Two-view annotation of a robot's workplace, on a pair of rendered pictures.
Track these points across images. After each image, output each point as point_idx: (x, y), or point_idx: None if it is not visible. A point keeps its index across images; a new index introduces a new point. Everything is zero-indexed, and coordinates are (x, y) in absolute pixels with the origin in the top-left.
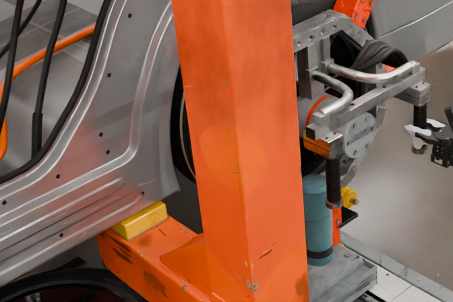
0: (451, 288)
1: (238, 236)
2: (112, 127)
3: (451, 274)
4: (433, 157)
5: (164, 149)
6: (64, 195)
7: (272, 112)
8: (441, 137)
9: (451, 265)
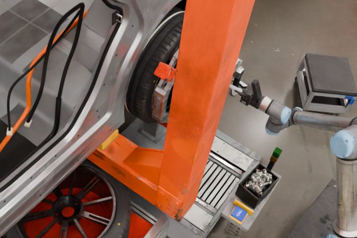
0: (222, 129)
1: (184, 175)
2: (102, 105)
3: (221, 121)
4: (241, 100)
5: (121, 108)
6: (81, 144)
7: (211, 130)
8: (247, 93)
9: (221, 117)
